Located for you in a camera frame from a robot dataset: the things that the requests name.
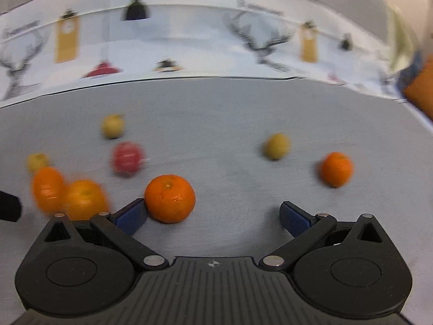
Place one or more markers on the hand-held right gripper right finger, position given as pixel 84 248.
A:
pixel 295 221

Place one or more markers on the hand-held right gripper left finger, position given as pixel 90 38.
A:
pixel 130 218

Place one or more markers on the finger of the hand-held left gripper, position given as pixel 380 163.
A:
pixel 8 206

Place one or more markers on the orange mandarin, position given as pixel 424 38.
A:
pixel 336 169
pixel 48 189
pixel 170 198
pixel 86 199

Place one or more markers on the small yellow fruit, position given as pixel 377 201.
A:
pixel 38 162
pixel 113 126
pixel 277 146

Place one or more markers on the red apple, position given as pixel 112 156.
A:
pixel 128 158

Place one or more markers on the orange cushion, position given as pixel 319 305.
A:
pixel 421 88

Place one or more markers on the white printed cloth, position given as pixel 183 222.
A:
pixel 203 47

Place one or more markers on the pale yellow cloth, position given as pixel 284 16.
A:
pixel 402 40

